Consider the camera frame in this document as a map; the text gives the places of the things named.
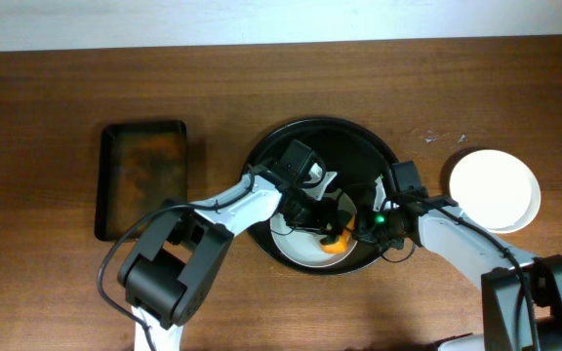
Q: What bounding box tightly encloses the black rectangular tray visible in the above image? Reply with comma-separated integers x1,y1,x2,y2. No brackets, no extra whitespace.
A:
94,119,187,242

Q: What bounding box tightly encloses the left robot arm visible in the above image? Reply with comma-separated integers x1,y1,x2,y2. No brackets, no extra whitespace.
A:
117,140,355,330

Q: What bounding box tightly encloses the white plate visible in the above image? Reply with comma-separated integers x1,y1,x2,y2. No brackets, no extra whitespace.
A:
448,149,542,234
269,214,357,269

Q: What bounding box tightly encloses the white plate bottom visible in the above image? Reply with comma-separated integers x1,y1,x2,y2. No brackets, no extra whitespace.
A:
269,214,357,269

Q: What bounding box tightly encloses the green orange sponge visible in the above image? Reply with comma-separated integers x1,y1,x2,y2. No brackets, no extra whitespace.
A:
319,214,355,254

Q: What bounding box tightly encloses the black round tray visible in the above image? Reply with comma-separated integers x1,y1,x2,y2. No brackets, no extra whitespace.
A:
245,116,398,276

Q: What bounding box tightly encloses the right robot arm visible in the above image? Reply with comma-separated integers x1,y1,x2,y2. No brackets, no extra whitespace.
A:
352,162,562,350

